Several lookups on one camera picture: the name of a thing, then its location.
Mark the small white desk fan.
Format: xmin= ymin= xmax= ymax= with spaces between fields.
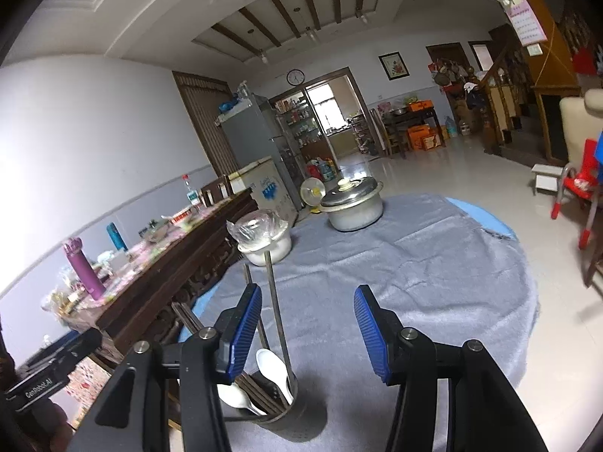
xmin=300 ymin=177 xmax=327 ymax=216

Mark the clear plastic bag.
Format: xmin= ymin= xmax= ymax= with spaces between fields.
xmin=226 ymin=208 xmax=289 ymax=248

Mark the cream armchair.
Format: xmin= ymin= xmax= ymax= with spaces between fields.
xmin=559 ymin=89 xmax=603 ymax=171

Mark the brown wooden door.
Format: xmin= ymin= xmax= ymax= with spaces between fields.
xmin=171 ymin=70 xmax=241 ymax=185

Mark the wooden staircase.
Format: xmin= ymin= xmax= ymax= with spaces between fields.
xmin=484 ymin=23 xmax=586 ymax=166

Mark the dark wooden table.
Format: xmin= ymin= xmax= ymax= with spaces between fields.
xmin=381 ymin=105 xmax=449 ymax=159

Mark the grey fleece tablecloth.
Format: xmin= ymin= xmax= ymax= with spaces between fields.
xmin=186 ymin=192 xmax=540 ymax=452

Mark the pink wall calendar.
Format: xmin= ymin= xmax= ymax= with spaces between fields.
xmin=484 ymin=0 xmax=548 ymax=44

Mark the white chest freezer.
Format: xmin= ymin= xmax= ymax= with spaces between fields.
xmin=229 ymin=156 xmax=303 ymax=227

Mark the carved wooden sideboard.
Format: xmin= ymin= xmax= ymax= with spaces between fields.
xmin=60 ymin=188 xmax=258 ymax=369

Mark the framed wall picture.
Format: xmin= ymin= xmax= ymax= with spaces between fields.
xmin=378 ymin=52 xmax=410 ymax=81

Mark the red plastic chair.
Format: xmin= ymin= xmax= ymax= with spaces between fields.
xmin=550 ymin=138 xmax=603 ymax=251

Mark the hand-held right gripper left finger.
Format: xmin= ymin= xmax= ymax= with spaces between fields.
xmin=66 ymin=284 xmax=263 ymax=452

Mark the white ceramic pot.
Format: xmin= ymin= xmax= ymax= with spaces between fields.
xmin=237 ymin=232 xmax=293 ymax=267

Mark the shelf of bottles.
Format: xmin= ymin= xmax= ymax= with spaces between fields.
xmin=274 ymin=95 xmax=327 ymax=152

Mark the long grey-brown chopstick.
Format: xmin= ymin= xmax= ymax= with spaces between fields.
xmin=264 ymin=249 xmax=293 ymax=389

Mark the dark cylindrical utensil holder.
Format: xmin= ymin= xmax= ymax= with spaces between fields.
xmin=223 ymin=371 xmax=327 ymax=443

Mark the teal thermos bottle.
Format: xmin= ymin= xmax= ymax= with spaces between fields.
xmin=106 ymin=221 xmax=129 ymax=252

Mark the blue table cover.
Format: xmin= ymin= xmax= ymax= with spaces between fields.
xmin=178 ymin=197 xmax=513 ymax=345

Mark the purple thermos bottle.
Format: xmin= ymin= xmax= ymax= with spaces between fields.
xmin=62 ymin=237 xmax=107 ymax=301

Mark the grey refrigerator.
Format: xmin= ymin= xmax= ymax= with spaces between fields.
xmin=220 ymin=94 xmax=303 ymax=184

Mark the metal cooking pot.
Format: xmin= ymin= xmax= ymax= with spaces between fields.
xmin=326 ymin=191 xmax=385 ymax=233

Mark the dark wooden chair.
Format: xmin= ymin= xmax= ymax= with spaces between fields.
xmin=201 ymin=174 xmax=234 ymax=208

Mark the white ceramic spoon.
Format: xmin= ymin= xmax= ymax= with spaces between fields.
xmin=255 ymin=348 xmax=294 ymax=406
xmin=217 ymin=382 xmax=267 ymax=416

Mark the white step stool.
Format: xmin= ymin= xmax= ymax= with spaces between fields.
xmin=531 ymin=163 xmax=569 ymax=195

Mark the clear bottle with red cap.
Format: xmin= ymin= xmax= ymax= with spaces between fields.
xmin=182 ymin=174 xmax=201 ymax=207

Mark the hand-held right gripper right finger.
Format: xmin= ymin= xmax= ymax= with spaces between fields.
xmin=353 ymin=285 xmax=549 ymax=452

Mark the large orange cardboard box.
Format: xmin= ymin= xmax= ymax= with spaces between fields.
xmin=406 ymin=124 xmax=446 ymax=152

